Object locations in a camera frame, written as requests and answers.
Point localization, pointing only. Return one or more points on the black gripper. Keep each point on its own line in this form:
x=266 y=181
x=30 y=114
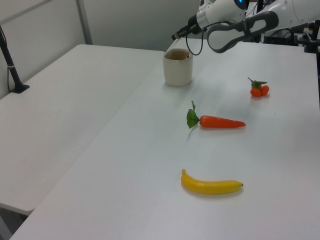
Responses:
x=193 y=23

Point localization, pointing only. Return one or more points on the beige garbage bin with lid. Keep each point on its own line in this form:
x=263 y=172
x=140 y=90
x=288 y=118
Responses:
x=178 y=72

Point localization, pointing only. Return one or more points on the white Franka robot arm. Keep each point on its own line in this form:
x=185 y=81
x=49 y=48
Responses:
x=225 y=7

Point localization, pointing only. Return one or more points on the toy tangerine bunch with leaves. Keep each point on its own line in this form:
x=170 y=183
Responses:
x=255 y=92

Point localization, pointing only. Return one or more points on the dark electronics box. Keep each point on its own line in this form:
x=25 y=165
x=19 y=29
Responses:
x=277 y=37

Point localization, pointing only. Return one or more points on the orange plastic carrot with leaves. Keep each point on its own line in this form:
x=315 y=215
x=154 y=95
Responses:
x=220 y=122

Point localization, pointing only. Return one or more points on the white side table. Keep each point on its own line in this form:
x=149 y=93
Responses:
x=62 y=112

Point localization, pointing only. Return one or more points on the yellow plastic banana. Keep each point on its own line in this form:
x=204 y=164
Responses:
x=207 y=187

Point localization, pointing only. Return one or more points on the grey aluminium partition post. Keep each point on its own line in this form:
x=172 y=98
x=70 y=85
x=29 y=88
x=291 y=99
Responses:
x=85 y=22

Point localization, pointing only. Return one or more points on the black clamp camera stand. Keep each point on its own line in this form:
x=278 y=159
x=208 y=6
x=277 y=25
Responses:
x=311 y=42

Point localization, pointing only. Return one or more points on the black camera pole with base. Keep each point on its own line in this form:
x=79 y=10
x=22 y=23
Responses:
x=12 y=70

